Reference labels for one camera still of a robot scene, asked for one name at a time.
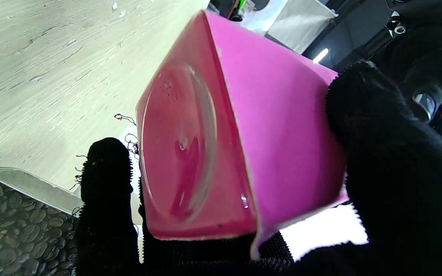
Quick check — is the white sheer curtain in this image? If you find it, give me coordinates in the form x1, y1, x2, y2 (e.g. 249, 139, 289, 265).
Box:
279, 203, 369, 262

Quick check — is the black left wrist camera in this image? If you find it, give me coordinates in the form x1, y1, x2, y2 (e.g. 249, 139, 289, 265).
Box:
384, 0, 442, 39

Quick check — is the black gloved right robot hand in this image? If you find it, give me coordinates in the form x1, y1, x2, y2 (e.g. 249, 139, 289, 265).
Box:
75, 61, 442, 276

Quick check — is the ceiling light strip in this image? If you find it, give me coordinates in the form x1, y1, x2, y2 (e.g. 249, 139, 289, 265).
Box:
313, 48, 329, 64

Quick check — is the pink square coffee jar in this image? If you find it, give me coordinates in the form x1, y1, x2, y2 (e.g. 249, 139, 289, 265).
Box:
136, 10, 350, 260

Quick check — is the glass jar of coffee beans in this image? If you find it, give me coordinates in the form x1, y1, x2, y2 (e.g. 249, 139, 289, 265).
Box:
0, 166, 82, 276

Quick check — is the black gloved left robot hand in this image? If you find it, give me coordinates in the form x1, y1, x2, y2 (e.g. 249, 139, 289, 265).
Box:
374, 27, 442, 144

